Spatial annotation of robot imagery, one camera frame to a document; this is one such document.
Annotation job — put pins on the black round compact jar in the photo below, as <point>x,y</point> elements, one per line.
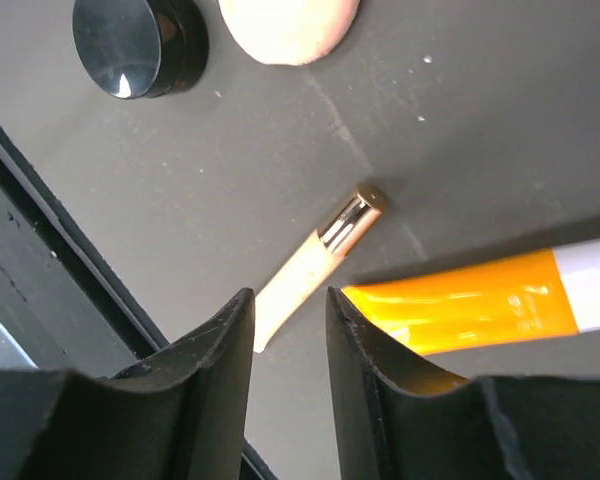
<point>136,49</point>

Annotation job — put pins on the orange cream tube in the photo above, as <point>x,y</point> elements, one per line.
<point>550,293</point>

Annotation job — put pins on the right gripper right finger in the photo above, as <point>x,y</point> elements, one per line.
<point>399,416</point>

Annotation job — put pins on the slim beige concealer tube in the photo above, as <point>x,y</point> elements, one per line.
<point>314,261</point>

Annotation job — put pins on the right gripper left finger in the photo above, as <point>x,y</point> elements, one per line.
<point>177,414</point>

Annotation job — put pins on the pink makeup sponge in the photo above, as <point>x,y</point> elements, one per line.
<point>288,32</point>

